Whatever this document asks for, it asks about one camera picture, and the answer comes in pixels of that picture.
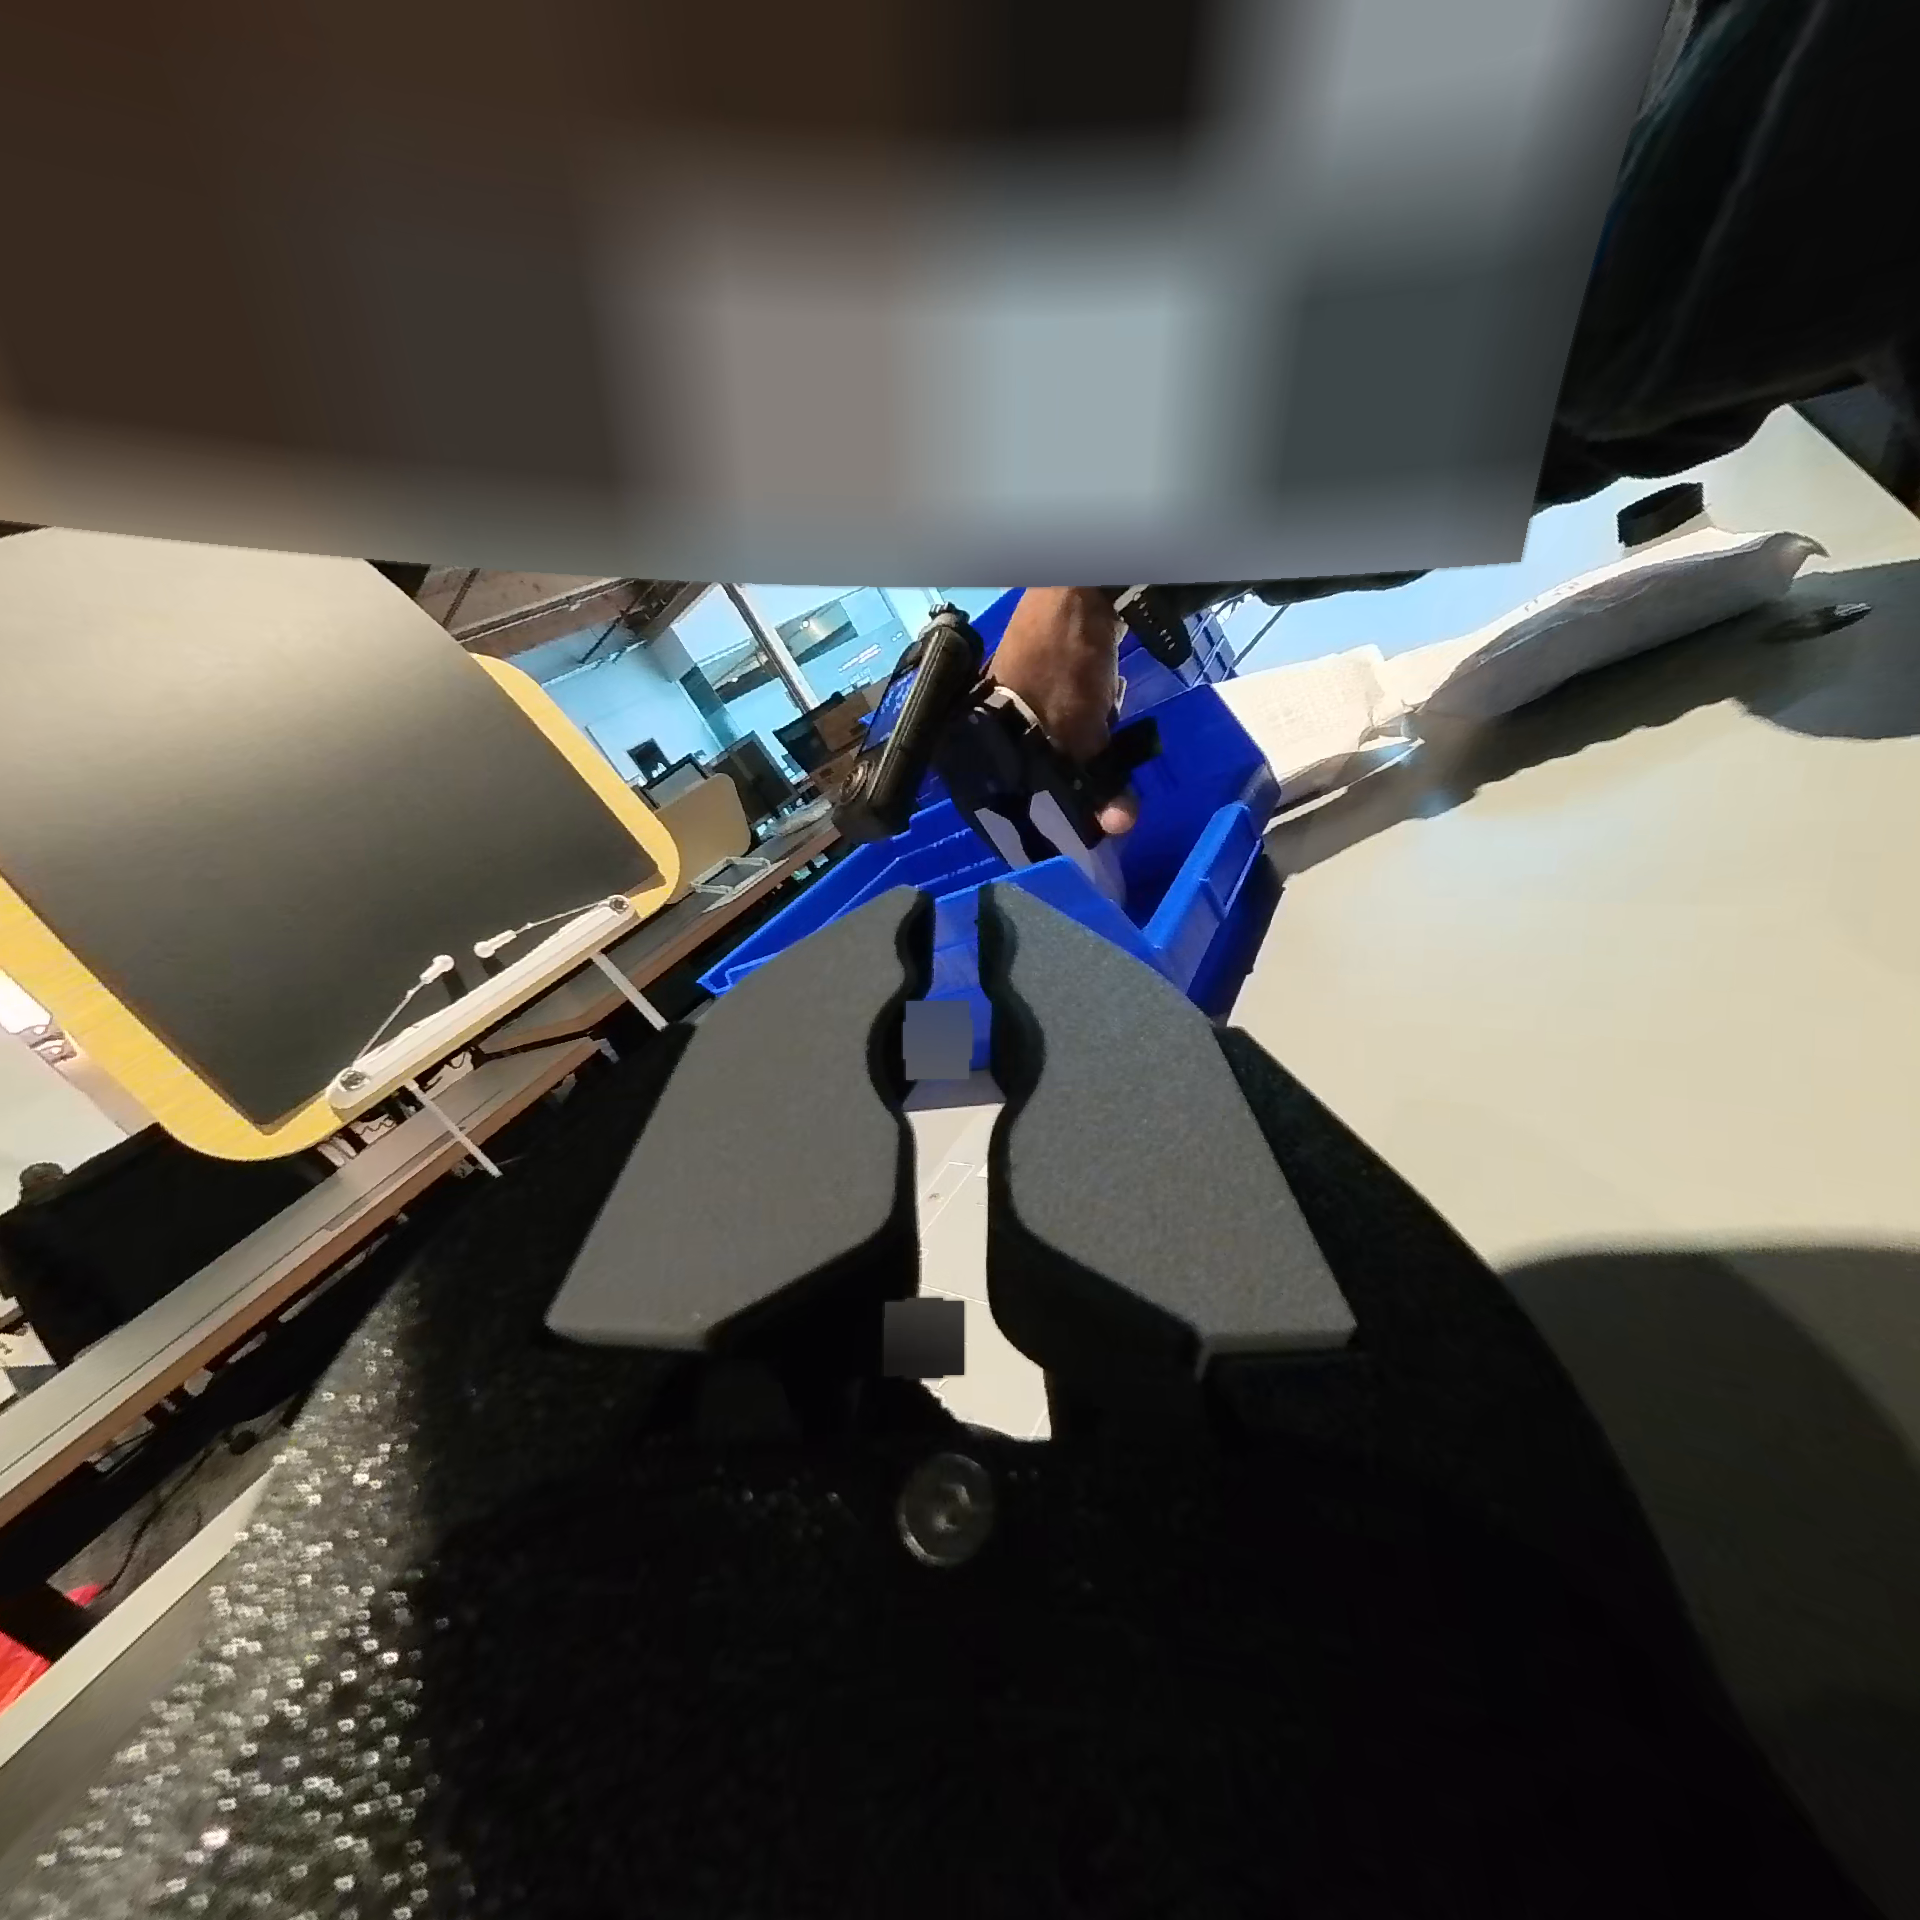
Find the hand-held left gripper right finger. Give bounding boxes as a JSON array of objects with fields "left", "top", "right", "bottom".
[{"left": 982, "top": 889, "right": 1359, "bottom": 1373}]

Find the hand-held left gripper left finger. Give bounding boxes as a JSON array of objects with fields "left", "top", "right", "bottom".
[{"left": 545, "top": 889, "right": 925, "bottom": 1357}]

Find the grey desk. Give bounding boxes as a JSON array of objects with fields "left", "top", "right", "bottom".
[{"left": 901, "top": 407, "right": 1920, "bottom": 1863}]

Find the person's right hand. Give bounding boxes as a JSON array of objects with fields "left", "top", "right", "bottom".
[{"left": 985, "top": 585, "right": 1161, "bottom": 841}]

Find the blue plastic bin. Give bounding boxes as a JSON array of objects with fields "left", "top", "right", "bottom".
[{"left": 698, "top": 591, "right": 1286, "bottom": 1028}]

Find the black panel wooden rim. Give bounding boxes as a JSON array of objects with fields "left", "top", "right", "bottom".
[{"left": 0, "top": 525, "right": 686, "bottom": 1166}]

